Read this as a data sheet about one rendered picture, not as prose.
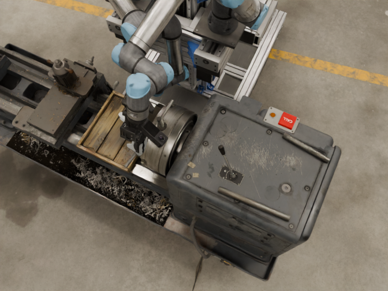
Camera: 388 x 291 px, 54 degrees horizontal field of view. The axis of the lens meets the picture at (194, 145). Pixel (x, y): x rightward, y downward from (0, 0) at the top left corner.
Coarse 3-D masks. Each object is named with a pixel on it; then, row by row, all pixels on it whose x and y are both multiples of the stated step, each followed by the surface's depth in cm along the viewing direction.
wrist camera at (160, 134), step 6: (138, 126) 130; (144, 126) 130; (150, 126) 131; (144, 132) 130; (150, 132) 130; (156, 132) 131; (162, 132) 133; (150, 138) 131; (156, 138) 131; (162, 138) 131; (156, 144) 132; (162, 144) 131
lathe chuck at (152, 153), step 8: (176, 104) 170; (160, 112) 159; (168, 112) 160; (176, 112) 160; (184, 112) 162; (168, 120) 157; (176, 120) 157; (168, 128) 156; (168, 136) 155; (152, 144) 156; (144, 152) 159; (152, 152) 158; (160, 152) 156; (152, 160) 160; (152, 168) 165
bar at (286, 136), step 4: (284, 136) 150; (288, 136) 150; (288, 140) 150; (292, 140) 149; (296, 140) 149; (296, 144) 149; (300, 144) 148; (304, 144) 148; (304, 148) 148; (308, 148) 148; (312, 148) 148; (312, 152) 147; (316, 152) 147; (316, 156) 147; (320, 156) 146; (324, 156) 146; (324, 160) 146; (328, 160) 146
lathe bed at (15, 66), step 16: (0, 48) 216; (16, 64) 215; (32, 64) 212; (16, 80) 221; (32, 80) 208; (48, 80) 208; (0, 96) 207; (16, 96) 204; (32, 96) 218; (0, 112) 218; (16, 112) 201; (96, 112) 203; (80, 128) 197; (64, 144) 211; (96, 160) 207; (128, 176) 204; (144, 176) 187; (160, 176) 187; (160, 192) 200
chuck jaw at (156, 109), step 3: (156, 105) 165; (159, 105) 166; (162, 105) 166; (171, 105) 166; (156, 108) 164; (159, 108) 164; (153, 111) 169; (156, 111) 165; (150, 114) 167; (153, 114) 166; (156, 114) 166; (150, 117) 167; (153, 117) 167; (150, 120) 168; (153, 120) 168
